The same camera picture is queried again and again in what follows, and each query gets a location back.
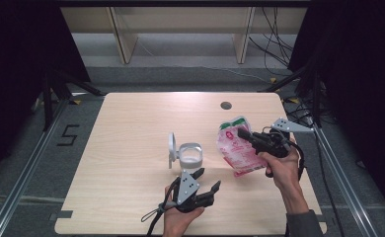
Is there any person's right hand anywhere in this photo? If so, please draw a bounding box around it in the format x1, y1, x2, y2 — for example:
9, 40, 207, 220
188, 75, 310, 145
259, 139, 301, 192

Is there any person's left hand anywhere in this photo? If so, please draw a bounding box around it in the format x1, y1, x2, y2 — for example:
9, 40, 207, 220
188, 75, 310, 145
163, 186, 205, 236

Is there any aluminium floor rail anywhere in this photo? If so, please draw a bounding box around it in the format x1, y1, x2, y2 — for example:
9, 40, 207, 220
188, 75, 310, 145
312, 124, 379, 237
0, 98, 70, 237

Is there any long black floor cable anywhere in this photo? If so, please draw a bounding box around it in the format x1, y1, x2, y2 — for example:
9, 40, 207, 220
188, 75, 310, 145
313, 127, 347, 237

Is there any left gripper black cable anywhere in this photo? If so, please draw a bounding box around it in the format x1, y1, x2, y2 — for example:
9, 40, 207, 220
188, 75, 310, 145
140, 177, 182, 237

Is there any bundle of black hanging cables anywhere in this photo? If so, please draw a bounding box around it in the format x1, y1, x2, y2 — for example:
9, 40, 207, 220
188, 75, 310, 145
248, 6, 295, 77

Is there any white measuring cup with handle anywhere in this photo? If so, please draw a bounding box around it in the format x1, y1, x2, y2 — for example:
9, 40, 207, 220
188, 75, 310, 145
168, 131, 204, 172

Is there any tangle of black floor cables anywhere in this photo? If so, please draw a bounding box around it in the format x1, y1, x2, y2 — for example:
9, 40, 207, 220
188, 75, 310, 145
283, 95, 317, 129

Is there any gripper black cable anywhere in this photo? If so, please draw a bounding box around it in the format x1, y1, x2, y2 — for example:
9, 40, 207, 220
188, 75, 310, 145
263, 126, 306, 182
140, 177, 182, 237

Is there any light wooden shelf unit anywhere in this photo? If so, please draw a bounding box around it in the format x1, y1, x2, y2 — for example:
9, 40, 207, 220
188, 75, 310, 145
59, 6, 308, 65

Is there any black metal stand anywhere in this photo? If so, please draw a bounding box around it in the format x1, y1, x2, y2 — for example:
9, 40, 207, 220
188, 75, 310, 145
259, 62, 323, 127
41, 70, 105, 132

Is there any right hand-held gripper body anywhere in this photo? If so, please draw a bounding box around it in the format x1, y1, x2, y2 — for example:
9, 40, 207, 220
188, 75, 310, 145
254, 118, 314, 159

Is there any red and white plastic bag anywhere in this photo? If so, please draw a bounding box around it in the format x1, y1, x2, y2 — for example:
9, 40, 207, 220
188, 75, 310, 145
215, 116, 268, 178

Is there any black curtain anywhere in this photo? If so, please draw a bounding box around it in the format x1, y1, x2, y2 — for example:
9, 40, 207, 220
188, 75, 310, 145
0, 0, 91, 186
288, 0, 385, 228

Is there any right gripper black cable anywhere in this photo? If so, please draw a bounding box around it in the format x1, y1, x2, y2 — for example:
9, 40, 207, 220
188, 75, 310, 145
263, 126, 306, 182

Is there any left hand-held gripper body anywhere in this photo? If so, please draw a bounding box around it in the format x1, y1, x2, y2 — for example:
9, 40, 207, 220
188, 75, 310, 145
174, 170, 216, 213

